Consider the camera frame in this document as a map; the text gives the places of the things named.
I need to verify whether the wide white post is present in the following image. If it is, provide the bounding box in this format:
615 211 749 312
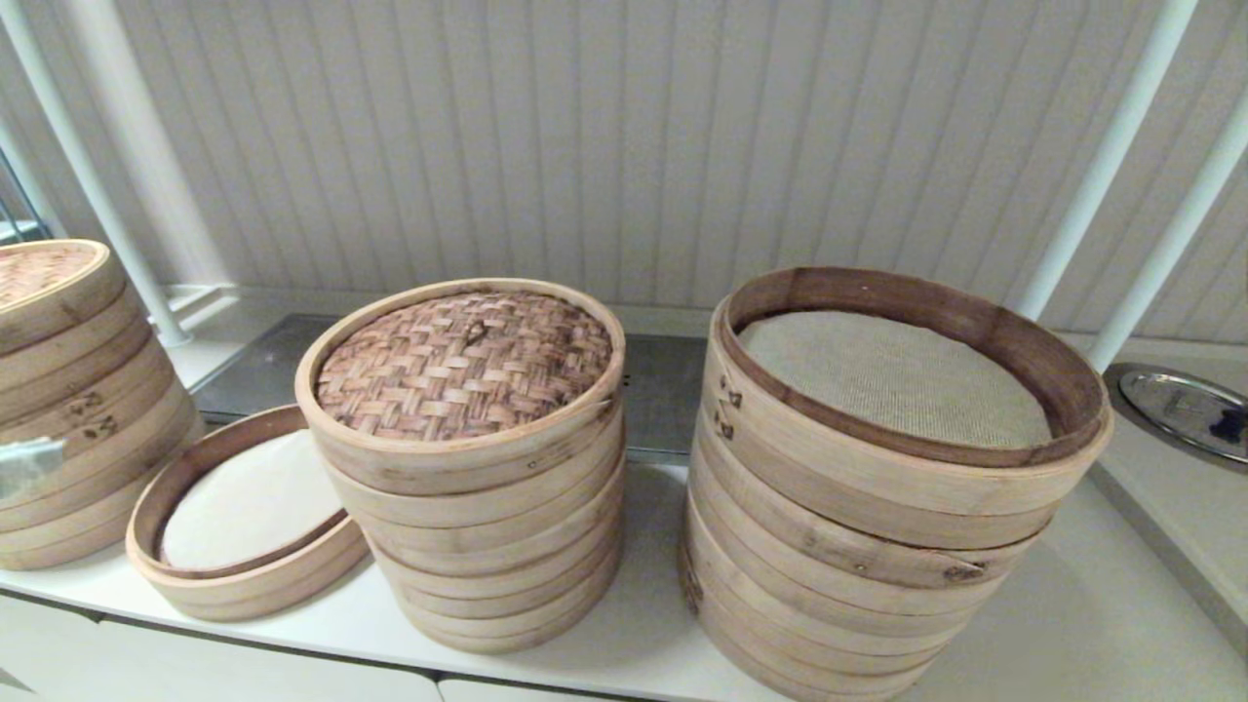
58 0 237 289

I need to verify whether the white cloth steamer liner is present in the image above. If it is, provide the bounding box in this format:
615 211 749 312
159 429 344 571

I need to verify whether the metal wire rack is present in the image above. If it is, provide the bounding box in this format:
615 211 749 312
0 146 52 245

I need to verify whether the white metal pole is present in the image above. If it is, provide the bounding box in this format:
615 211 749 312
1087 93 1248 374
0 0 193 350
1017 0 1200 323
0 112 71 242

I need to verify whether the large bamboo steamer basket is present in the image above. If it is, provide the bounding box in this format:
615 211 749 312
680 561 961 702
680 507 1010 681
702 266 1114 552
685 429 1062 630

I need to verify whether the round metal plate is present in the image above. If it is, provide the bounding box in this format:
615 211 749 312
1119 370 1248 464

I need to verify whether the beige mesh steamer liner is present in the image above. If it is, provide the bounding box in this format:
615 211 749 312
736 310 1054 451

